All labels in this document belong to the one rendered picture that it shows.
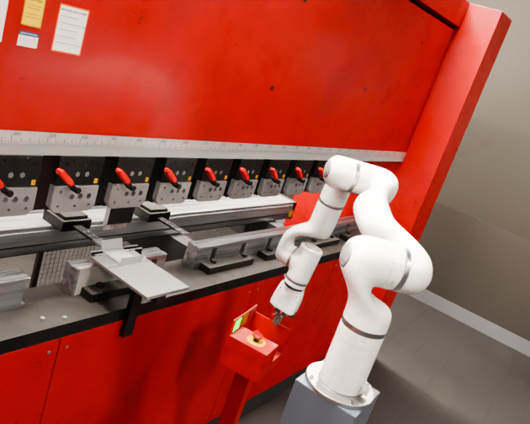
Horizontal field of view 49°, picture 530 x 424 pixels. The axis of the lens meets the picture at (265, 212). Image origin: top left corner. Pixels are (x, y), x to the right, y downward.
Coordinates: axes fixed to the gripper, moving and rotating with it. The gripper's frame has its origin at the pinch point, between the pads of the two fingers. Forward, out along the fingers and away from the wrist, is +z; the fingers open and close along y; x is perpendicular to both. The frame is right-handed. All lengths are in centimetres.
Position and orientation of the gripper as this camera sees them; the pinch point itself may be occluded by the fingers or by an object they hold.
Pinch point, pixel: (277, 319)
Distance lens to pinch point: 220.4
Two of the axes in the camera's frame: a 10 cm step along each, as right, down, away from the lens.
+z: -3.9, 8.7, 3.1
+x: 4.3, -1.3, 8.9
